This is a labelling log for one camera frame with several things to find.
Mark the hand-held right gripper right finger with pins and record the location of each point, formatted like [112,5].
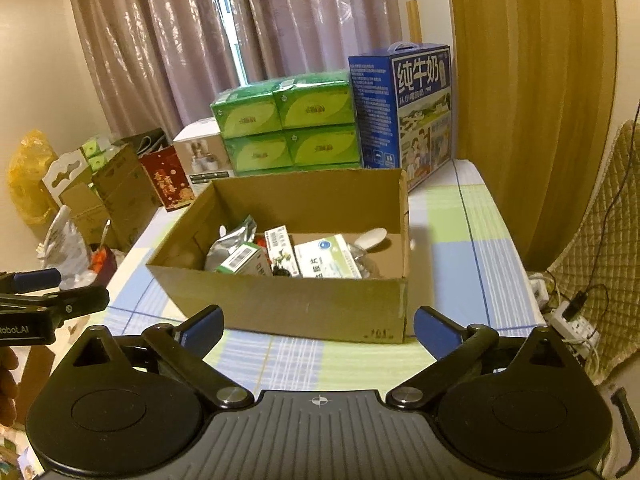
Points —
[437,332]

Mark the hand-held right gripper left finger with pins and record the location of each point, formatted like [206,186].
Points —
[202,327]

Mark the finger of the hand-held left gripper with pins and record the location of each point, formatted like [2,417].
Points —
[35,279]
[75,302]

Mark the green and white medicine box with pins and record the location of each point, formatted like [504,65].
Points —
[242,259]

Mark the silver foil bag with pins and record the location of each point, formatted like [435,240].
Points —
[227,247]

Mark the black hair clip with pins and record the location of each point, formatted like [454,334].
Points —
[281,273]

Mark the brown cardboard box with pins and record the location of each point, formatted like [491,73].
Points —
[300,305]

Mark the white ointment box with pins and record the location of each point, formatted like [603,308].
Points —
[280,250]

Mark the white plastic spoon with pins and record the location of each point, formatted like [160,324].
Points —
[372,237]

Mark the white and blue medicine box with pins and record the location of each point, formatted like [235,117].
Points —
[325,257]

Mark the checked cloth desktop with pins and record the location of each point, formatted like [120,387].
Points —
[450,270]

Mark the person's left hand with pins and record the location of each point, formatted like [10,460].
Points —
[7,385]

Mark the crumpled silver plastic bag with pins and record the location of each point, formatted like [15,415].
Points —
[67,245]

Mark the orange object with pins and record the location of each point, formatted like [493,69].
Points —
[100,257]

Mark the brown cardboard carton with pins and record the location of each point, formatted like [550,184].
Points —
[127,195]
[85,215]

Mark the yellow plastic bag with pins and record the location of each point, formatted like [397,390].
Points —
[30,180]

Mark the white carved chair back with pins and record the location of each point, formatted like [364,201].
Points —
[62,180]

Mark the colourful leaflets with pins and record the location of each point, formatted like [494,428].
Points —
[20,460]

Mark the white power strip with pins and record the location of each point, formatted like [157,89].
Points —
[577,332]

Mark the small green tissue packs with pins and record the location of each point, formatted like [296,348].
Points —
[97,152]

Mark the red greeting card box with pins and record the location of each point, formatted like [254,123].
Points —
[167,180]

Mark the white product box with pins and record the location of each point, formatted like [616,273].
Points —
[202,160]

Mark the black paper bag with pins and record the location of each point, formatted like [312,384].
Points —
[152,141]

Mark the green tissue pack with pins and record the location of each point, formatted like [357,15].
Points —
[315,102]
[257,156]
[245,112]
[322,147]

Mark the quilted chair cushion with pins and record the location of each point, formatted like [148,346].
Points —
[610,240]

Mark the blue milk carton box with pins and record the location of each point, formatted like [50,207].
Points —
[400,115]

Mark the golden curtain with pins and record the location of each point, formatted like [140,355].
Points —
[530,110]

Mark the pink curtain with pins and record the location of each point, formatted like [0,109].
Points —
[320,15]
[150,45]

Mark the wooden pole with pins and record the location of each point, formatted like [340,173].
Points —
[414,22]

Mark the white wall charger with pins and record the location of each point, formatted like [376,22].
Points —
[539,287]

